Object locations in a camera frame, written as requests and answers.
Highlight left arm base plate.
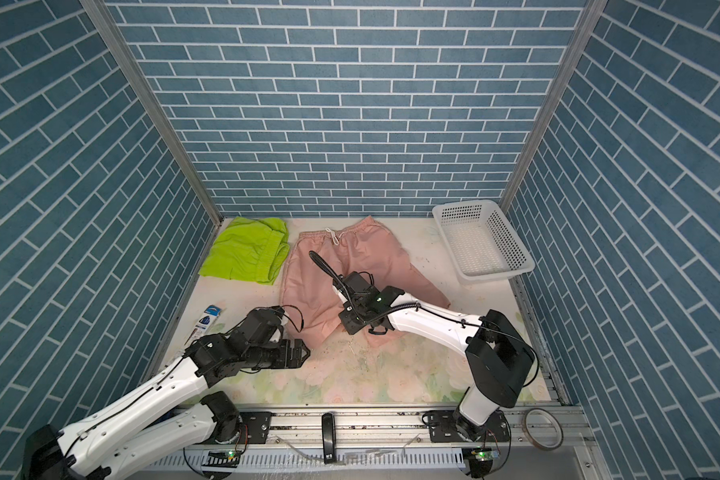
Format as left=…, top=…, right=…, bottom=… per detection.
left=231, top=411, right=273, bottom=445

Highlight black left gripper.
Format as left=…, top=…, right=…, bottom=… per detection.
left=246, top=337, right=316, bottom=370

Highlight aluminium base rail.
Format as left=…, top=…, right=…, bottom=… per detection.
left=122, top=405, right=611, bottom=479

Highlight white plastic basket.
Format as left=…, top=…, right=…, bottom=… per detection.
left=432, top=200, right=536, bottom=285

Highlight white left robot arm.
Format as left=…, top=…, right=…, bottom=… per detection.
left=20, top=307, right=311, bottom=479

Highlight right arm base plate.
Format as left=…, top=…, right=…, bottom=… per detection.
left=422, top=409, right=511, bottom=443

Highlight lime green shorts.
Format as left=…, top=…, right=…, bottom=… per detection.
left=199, top=217, right=290, bottom=285

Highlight clear tape roll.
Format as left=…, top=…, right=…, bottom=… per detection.
left=521, top=407, right=565, bottom=451

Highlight left green circuit board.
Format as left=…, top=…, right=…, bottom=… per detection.
left=201, top=451, right=241, bottom=480

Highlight green circuit board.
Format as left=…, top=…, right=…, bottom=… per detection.
left=462, top=447, right=499, bottom=479
left=201, top=451, right=241, bottom=480

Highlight aluminium corner post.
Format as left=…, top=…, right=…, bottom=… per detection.
left=499, top=0, right=607, bottom=214
left=80, top=0, right=223, bottom=227

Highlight aluminium left corner post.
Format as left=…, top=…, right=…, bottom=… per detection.
left=80, top=0, right=223, bottom=227

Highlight right green circuit board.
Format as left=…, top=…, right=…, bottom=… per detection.
left=462, top=447, right=499, bottom=479

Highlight blue white pen box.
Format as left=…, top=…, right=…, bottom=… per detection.
left=184, top=305, right=222, bottom=347

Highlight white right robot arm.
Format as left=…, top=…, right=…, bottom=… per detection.
left=332, top=272, right=537, bottom=430

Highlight pink shorts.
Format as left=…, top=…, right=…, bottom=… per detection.
left=278, top=215, right=452, bottom=351

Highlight black handle on rail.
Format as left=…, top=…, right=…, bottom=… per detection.
left=321, top=412, right=337, bottom=465

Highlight aluminium right corner post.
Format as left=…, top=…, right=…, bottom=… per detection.
left=499, top=0, right=607, bottom=214

